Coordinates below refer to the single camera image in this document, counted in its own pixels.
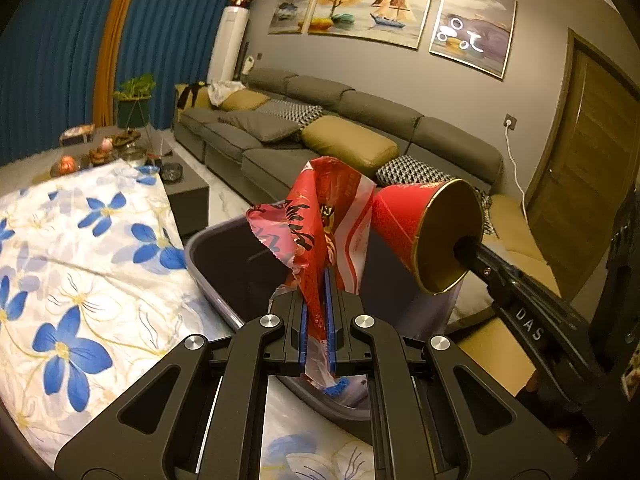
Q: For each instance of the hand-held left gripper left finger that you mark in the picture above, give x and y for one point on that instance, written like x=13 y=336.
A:
x=303 y=330

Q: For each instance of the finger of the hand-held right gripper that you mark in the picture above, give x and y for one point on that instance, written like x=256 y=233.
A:
x=480 y=260

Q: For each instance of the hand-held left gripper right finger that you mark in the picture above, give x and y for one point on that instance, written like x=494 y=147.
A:
x=332 y=330

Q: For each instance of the large red paper cup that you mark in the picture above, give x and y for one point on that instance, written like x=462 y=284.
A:
x=400 y=225

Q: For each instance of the grey plastic bin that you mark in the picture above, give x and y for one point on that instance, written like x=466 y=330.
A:
x=225 y=255

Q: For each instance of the large red white plastic bag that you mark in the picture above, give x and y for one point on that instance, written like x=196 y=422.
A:
x=310 y=220

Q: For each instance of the person's right hand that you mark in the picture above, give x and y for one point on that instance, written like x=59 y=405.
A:
x=542 y=395

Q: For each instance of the yellow end cushion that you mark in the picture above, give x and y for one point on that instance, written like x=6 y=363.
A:
x=515 y=225

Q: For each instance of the black white patterned cushion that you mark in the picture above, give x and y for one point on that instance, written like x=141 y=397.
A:
x=415 y=170
x=300 y=111
x=486 y=210

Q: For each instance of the wooden door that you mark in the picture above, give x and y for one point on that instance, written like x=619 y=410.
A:
x=580 y=160

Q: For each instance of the large yellow cushion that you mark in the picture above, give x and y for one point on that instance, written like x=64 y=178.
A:
x=350 y=142

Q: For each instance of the grey coffee table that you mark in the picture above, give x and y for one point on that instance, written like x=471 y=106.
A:
x=185 y=200

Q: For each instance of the grey sofa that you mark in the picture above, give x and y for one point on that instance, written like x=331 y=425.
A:
x=350 y=100

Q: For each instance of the grey cushion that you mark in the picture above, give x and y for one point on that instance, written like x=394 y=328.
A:
x=262 y=125

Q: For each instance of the blue floral bed sheet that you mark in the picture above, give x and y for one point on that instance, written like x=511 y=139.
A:
x=100 y=260

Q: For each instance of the purple abstract painting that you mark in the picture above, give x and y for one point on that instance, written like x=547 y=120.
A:
x=472 y=30

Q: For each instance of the small yellow cushion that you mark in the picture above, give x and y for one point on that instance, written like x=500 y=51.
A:
x=245 y=101

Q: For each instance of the white cloth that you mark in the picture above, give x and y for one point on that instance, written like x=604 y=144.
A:
x=222 y=90

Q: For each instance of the black garment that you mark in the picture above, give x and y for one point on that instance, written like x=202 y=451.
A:
x=192 y=95

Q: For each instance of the brown tea tray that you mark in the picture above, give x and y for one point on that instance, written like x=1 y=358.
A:
x=126 y=136

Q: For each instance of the pink figurine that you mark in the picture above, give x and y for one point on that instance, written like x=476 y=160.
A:
x=101 y=150

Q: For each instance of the white bottle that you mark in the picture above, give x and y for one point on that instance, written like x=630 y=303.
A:
x=248 y=65

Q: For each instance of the wide sailing ship painting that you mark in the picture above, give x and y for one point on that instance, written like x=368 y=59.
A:
x=370 y=7

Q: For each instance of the potted plant dark pot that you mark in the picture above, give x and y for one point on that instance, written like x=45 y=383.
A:
x=134 y=100

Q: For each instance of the orange round ornament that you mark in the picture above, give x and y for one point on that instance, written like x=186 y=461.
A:
x=68 y=165

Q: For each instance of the white standing air conditioner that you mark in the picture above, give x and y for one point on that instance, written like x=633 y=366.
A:
x=227 y=45

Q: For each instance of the flat printed box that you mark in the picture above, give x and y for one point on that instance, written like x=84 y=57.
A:
x=77 y=135

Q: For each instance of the small landscape painting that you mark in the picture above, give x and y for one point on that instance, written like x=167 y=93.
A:
x=292 y=7

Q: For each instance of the blue curtain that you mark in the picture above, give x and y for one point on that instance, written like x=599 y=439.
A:
x=175 y=35
x=50 y=60

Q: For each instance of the orange curtain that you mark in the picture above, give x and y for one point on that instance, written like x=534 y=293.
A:
x=117 y=35

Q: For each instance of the wall socket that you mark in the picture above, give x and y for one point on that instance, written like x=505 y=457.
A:
x=511 y=121

